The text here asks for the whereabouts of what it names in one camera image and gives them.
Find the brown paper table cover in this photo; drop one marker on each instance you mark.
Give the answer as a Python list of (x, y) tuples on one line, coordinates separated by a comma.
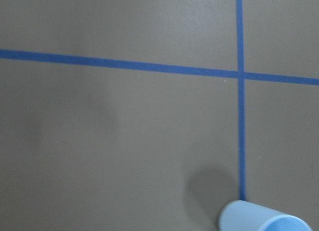
[(153, 115)]

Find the blue cup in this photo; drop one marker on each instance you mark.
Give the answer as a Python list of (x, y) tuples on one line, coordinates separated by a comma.
[(245, 216)]

